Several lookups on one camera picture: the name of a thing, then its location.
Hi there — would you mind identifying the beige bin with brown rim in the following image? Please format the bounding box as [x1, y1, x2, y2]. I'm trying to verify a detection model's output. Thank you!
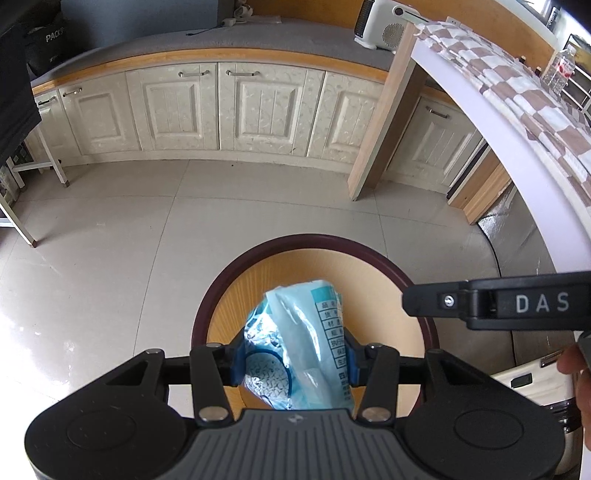
[191, 234, 439, 416]

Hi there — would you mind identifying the black bag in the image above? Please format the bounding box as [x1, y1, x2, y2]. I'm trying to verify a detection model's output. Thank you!
[23, 25, 70, 77]

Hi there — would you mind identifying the person's right hand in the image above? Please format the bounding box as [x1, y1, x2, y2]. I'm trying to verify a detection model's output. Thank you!
[556, 344, 591, 450]

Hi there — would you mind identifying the white heater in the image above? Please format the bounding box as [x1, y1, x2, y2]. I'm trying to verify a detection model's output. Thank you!
[355, 0, 444, 51]

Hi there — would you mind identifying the white storage box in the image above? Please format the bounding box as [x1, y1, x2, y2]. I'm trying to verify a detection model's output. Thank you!
[489, 348, 591, 476]

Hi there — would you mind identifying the clear water bottle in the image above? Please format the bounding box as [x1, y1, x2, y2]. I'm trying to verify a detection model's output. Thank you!
[541, 45, 578, 93]

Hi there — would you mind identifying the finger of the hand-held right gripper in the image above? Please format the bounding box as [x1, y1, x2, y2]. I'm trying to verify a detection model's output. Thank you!
[402, 279, 472, 320]

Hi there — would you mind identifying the light blue plastic packet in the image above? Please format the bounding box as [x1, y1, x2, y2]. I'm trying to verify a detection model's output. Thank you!
[242, 278, 358, 411]

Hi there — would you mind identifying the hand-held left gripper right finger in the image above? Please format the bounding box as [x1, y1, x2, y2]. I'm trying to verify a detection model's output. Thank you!
[344, 332, 486, 424]

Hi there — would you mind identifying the white drawer organizer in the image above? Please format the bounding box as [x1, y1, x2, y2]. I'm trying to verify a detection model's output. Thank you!
[561, 74, 591, 112]

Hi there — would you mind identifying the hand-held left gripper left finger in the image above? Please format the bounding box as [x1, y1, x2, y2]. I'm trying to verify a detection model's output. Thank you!
[106, 339, 250, 426]

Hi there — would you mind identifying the white power strip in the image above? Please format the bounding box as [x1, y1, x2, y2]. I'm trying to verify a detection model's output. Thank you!
[219, 16, 282, 27]

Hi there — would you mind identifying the brown white checkered tablecloth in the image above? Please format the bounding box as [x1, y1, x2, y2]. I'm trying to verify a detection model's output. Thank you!
[409, 16, 591, 190]

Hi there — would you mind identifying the grey storage box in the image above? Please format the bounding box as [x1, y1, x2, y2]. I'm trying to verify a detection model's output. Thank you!
[60, 0, 220, 49]

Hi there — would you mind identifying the cream cabinet with wooden top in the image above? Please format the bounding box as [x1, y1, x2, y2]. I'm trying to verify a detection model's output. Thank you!
[30, 48, 485, 195]

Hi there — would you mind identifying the black hanging cloth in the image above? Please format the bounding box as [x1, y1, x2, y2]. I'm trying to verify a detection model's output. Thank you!
[0, 0, 43, 160]

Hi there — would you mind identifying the white table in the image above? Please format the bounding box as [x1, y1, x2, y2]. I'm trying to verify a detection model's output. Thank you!
[347, 16, 591, 370]

